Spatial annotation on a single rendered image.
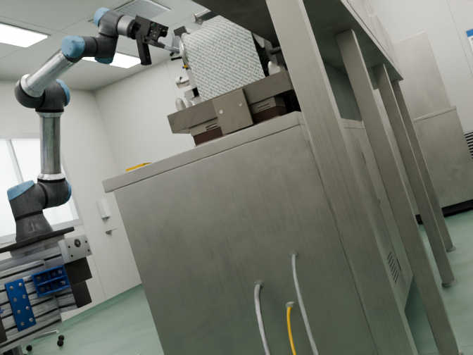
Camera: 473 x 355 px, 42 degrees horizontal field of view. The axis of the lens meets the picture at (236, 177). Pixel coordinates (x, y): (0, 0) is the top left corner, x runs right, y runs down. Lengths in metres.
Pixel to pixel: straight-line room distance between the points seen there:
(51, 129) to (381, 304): 1.75
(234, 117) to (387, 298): 0.82
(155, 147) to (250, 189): 6.65
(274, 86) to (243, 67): 0.27
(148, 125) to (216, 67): 6.38
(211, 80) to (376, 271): 1.09
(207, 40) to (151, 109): 6.34
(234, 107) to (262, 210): 0.32
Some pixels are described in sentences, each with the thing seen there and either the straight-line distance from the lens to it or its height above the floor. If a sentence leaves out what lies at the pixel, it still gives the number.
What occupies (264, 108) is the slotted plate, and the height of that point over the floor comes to 0.95.
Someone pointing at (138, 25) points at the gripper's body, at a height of 1.42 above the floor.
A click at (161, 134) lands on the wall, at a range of 8.33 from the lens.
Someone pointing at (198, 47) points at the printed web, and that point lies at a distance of 2.11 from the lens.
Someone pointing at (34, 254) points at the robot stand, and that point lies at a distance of 2.55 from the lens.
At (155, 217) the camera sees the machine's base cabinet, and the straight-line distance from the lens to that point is 1.88.
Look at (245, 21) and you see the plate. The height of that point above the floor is 1.14.
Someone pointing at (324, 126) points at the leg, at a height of 0.79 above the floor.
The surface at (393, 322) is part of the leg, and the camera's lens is 1.21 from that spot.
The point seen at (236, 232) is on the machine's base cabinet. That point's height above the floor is 0.62.
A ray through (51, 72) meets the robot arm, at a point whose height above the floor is 1.36.
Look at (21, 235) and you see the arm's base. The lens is 2.56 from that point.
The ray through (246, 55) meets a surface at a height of 1.16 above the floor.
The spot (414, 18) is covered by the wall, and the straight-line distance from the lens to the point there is 7.62.
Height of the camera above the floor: 0.71
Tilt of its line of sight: 2 degrees up
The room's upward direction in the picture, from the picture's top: 18 degrees counter-clockwise
